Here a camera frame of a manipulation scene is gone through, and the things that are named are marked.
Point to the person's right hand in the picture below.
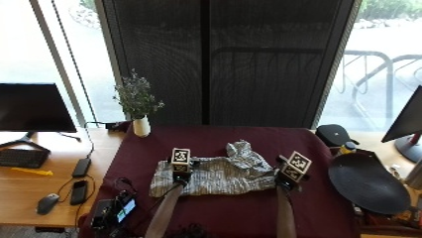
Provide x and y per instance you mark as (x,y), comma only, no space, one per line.
(284,182)

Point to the person's left hand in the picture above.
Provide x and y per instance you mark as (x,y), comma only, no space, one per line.
(181,177)

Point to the striped grey white garment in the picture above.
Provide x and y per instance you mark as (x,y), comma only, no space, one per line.
(224,177)

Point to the white marker cube left glove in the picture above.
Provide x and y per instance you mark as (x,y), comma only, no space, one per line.
(180,156)

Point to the white marker cube glove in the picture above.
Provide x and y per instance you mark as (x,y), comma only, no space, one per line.
(180,156)
(297,164)

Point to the white marker cube right glove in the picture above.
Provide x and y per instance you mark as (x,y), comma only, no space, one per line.
(297,164)

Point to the black zip case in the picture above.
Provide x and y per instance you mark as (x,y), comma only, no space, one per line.
(335,135)

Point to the yellow black bottle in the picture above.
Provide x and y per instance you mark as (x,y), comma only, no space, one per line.
(348,147)

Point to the white vase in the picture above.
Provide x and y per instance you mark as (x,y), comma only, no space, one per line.
(141,126)

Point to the maroon tablecloth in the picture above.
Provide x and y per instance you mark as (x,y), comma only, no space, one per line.
(237,211)

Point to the black oval board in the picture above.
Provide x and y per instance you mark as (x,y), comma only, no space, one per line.
(366,181)

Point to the black power adapter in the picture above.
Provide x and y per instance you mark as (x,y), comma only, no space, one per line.
(115,126)

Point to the green flower bunch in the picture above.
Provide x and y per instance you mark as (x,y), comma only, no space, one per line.
(136,95)

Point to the black smartphone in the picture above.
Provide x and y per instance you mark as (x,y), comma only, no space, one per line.
(79,192)

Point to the black mesh window blind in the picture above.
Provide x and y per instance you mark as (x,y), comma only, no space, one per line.
(220,62)

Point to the black monitor with round foot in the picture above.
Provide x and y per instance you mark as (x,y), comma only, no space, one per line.
(406,122)

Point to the grey metal bike rack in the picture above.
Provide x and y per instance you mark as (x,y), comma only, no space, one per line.
(373,86)

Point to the grey computer mouse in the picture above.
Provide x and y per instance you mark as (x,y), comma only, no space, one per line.
(47,203)

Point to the yellow flat tool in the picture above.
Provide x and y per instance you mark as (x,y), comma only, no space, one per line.
(32,171)

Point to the black keyboard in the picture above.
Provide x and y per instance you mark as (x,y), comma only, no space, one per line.
(22,158)

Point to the black computer monitor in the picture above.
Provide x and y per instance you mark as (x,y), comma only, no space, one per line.
(32,107)

